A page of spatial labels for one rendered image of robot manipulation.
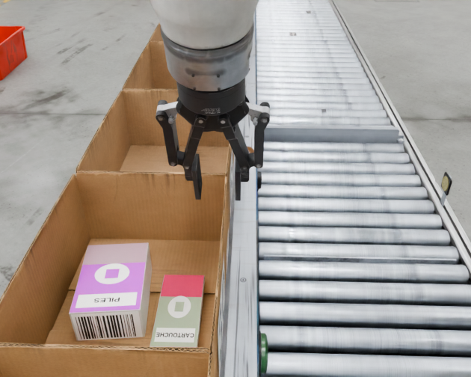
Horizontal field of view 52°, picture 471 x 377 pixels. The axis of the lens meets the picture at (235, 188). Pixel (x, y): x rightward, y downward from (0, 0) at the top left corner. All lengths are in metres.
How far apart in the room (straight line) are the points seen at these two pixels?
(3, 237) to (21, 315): 1.86
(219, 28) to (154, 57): 1.23
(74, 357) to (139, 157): 0.73
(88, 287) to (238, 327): 0.26
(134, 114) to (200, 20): 0.90
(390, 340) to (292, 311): 0.20
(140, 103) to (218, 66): 0.83
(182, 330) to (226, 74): 0.47
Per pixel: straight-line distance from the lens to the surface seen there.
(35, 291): 0.82
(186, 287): 0.89
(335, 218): 1.31
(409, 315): 1.11
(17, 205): 2.84
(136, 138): 1.34
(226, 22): 0.43
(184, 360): 0.62
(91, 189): 0.97
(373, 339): 1.04
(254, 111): 0.56
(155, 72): 1.67
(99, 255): 0.89
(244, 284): 0.90
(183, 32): 0.45
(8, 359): 0.69
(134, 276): 0.84
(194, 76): 0.48
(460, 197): 2.91
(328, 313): 1.07
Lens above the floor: 1.54
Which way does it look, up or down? 35 degrees down
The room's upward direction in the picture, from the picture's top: straight up
